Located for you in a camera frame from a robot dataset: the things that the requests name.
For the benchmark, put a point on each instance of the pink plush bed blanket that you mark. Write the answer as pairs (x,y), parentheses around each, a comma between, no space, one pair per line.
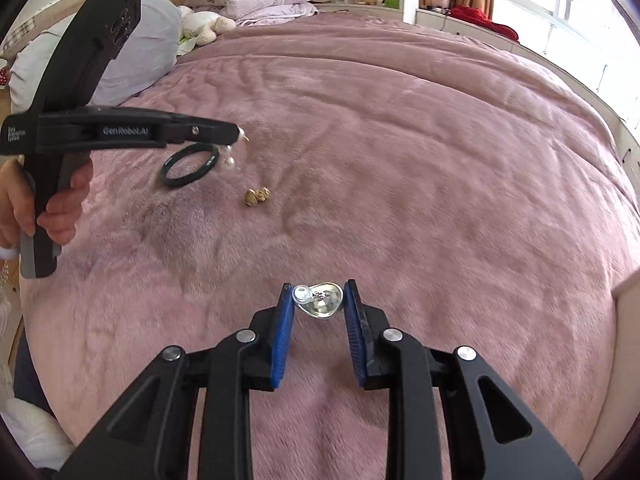
(469,193)

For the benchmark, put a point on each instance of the white plush toy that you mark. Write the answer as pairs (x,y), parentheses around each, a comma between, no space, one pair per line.
(203,27)

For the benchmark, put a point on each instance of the dark green jade bangle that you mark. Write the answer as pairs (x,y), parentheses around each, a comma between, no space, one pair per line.
(189,165)

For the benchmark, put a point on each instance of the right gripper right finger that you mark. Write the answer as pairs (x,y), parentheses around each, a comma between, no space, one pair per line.
(450,402)

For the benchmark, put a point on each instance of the red cloth on sill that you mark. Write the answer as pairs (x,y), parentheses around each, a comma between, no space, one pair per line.
(478,18)

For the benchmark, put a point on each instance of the gold earrings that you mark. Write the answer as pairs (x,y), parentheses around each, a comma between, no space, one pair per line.
(256,196)

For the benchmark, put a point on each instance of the silver heart jewelry piece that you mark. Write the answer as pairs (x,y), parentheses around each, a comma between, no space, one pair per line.
(320,300)

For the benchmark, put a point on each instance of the person's left hand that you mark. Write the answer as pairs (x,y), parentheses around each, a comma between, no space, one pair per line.
(58,219)

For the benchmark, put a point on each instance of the white pearl earrings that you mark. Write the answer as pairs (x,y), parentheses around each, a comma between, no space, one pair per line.
(230,153)

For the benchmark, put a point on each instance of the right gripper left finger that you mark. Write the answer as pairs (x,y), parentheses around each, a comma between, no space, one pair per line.
(147,433)

